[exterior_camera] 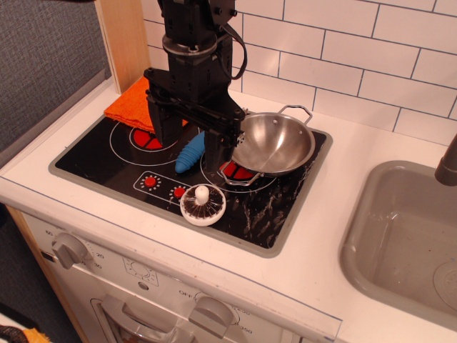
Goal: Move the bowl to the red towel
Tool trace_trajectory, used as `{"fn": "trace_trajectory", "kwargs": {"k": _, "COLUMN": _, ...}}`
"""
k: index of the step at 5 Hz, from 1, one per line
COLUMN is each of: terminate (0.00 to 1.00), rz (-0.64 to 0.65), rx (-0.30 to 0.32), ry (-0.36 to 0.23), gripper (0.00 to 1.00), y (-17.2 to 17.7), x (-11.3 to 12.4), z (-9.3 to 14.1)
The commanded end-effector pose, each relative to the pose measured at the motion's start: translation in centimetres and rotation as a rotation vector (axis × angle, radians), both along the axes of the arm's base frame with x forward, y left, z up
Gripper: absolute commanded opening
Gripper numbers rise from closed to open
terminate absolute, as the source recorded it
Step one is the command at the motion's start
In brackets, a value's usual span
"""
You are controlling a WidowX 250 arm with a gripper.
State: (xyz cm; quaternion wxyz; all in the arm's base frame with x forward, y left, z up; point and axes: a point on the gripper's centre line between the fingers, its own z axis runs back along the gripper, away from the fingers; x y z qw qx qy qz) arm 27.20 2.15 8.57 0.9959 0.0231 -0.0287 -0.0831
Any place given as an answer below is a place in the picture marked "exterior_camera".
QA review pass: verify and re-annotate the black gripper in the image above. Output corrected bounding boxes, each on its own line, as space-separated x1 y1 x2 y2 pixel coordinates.
144 34 246 172

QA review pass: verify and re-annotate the stainless steel bowl with handles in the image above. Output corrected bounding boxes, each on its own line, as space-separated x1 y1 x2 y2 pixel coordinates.
221 110 316 187

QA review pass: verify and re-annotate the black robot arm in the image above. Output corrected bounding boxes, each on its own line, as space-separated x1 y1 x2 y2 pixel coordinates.
144 1 246 172

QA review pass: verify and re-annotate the orange folded towel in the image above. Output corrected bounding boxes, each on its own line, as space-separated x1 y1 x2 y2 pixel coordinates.
104 76 189 134

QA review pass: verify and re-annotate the red stove knob right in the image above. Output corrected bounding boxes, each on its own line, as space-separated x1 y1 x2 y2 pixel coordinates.
173 187 186 199

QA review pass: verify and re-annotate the red stove knob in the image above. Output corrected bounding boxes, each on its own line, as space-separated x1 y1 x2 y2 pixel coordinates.
144 177 157 188
173 187 186 199

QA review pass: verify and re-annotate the red stove knob left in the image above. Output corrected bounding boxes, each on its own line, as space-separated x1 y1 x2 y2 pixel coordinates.
144 177 157 188

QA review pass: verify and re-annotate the white round dish brush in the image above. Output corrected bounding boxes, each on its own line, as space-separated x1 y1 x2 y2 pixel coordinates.
180 184 226 227

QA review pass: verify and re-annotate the black toy stovetop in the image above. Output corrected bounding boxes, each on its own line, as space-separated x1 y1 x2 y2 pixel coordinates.
49 118 332 257

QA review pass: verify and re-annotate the grey timer knob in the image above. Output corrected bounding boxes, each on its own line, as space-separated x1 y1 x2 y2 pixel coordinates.
51 233 88 269

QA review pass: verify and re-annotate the grey oven temperature knob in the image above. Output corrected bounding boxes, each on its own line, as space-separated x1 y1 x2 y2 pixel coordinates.
189 297 234 339

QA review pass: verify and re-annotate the grey sink basin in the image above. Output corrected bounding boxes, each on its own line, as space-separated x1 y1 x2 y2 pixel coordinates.
340 161 456 330

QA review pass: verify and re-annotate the grey faucet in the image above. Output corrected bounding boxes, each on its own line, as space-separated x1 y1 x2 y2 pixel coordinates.
434 135 457 187

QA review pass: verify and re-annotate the orange and black cloth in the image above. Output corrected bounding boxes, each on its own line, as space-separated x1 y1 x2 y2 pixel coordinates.
1 325 51 343

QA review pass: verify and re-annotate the fork with blue handle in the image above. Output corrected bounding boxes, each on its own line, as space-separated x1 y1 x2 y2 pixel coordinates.
175 131 205 174

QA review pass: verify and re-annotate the wooden side post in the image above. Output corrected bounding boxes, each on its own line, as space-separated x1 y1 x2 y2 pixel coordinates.
94 0 151 94

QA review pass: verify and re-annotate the grey oven door handle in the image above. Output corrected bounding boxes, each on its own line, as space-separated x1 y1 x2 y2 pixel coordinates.
101 296 197 342

